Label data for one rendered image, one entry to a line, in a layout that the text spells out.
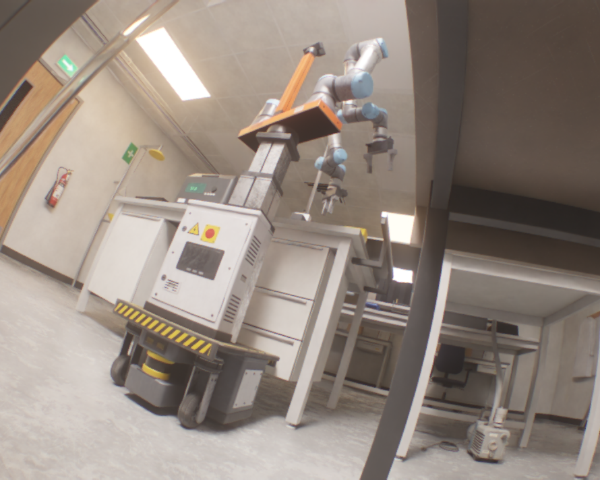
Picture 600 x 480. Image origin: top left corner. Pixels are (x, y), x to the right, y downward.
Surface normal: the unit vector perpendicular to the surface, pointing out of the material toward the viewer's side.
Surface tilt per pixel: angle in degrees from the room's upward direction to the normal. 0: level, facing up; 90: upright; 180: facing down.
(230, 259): 90
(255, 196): 90
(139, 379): 90
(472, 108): 180
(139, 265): 90
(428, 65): 180
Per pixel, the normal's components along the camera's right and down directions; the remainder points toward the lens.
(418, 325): -0.30, -0.41
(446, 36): -0.29, 0.90
